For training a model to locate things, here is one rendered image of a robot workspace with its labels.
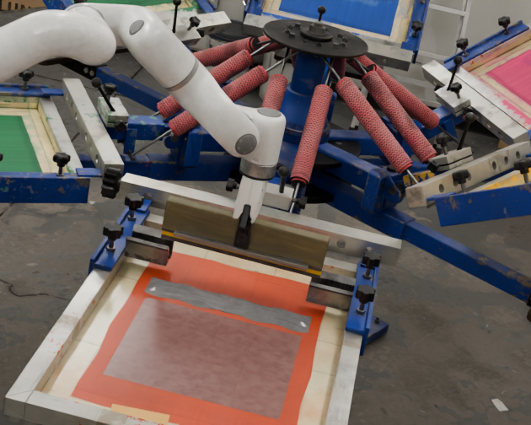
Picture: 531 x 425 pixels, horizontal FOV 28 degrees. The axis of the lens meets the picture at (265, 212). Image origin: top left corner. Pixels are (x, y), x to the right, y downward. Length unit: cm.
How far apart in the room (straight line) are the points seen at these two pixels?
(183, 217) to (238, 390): 43
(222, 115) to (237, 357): 48
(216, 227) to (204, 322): 21
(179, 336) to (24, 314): 181
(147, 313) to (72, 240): 222
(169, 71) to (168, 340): 54
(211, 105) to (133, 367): 52
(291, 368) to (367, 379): 178
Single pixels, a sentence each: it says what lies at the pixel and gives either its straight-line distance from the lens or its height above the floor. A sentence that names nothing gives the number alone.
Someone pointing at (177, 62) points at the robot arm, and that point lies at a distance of 200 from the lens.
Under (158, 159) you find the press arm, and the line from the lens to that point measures 296.
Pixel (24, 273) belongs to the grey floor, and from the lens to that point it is 415.
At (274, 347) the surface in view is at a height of 96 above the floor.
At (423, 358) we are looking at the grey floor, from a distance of 410.
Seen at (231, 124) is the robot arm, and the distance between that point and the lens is 203.
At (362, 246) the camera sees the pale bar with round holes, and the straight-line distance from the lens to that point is 249.
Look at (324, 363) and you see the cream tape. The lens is 217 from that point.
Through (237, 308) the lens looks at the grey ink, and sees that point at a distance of 227.
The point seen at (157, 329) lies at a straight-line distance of 216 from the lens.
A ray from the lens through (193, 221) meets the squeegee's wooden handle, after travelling 226.
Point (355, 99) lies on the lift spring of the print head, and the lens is 283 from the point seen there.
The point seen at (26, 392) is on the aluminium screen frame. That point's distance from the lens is 190.
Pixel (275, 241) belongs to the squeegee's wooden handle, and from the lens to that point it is 224.
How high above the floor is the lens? 214
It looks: 26 degrees down
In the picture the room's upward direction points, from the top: 12 degrees clockwise
